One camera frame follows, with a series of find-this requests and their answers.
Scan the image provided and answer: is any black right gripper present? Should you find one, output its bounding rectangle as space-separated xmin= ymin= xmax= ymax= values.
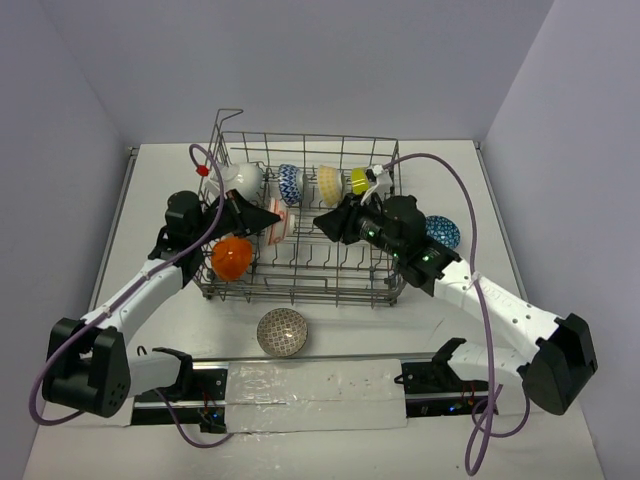
xmin=313 ymin=190 xmax=404 ymax=259

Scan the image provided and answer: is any plain white bowl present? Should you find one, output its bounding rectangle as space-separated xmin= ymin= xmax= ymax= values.
xmin=233 ymin=163 xmax=263 ymax=202

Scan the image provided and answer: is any white bowl yellow flower pattern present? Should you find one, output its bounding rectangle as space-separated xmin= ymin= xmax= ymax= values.
xmin=317 ymin=165 xmax=344 ymax=207

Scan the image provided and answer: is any orange geometric patterned bowl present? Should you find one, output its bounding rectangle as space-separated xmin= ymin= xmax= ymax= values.
xmin=211 ymin=236 xmax=253 ymax=282

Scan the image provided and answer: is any blue zigzag patterned bowl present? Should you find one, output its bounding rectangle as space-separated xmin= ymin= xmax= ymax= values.
xmin=278 ymin=164 xmax=305 ymax=206

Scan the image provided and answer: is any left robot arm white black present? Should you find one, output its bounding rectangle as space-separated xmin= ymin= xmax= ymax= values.
xmin=29 ymin=190 xmax=280 ymax=418

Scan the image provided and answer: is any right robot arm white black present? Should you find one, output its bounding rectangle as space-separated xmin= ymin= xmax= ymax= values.
xmin=313 ymin=194 xmax=597 ymax=415

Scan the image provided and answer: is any blue triangle patterned bowl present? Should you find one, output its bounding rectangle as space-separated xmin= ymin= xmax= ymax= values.
xmin=425 ymin=215 xmax=461 ymax=250

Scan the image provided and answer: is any grey brown patterned bowl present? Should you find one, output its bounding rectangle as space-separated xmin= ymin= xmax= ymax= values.
xmin=256 ymin=308 xmax=308 ymax=358

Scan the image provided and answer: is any white taped cover panel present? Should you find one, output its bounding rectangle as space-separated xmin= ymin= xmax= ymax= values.
xmin=225 ymin=359 xmax=407 ymax=433

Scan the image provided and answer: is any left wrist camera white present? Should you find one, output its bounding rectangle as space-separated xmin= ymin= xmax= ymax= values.
xmin=196 ymin=164 xmax=240 ymax=200

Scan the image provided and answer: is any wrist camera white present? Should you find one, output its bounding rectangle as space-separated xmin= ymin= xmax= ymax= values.
xmin=360 ymin=164 xmax=393 ymax=205
xmin=196 ymin=164 xmax=240 ymax=200

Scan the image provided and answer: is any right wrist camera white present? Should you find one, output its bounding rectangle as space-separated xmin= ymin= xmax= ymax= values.
xmin=360 ymin=164 xmax=393 ymax=205

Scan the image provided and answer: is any grey wire dish rack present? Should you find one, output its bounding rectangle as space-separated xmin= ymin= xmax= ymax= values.
xmin=195 ymin=108 xmax=404 ymax=307

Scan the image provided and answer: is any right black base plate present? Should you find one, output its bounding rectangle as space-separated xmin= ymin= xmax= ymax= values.
xmin=394 ymin=361 xmax=488 ymax=418

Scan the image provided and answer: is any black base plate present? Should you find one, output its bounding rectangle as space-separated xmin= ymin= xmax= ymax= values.
xmin=394 ymin=361 xmax=488 ymax=418
xmin=130 ymin=361 xmax=229 ymax=434

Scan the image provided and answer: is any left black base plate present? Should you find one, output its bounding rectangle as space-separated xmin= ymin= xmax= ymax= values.
xmin=130 ymin=361 xmax=229 ymax=434

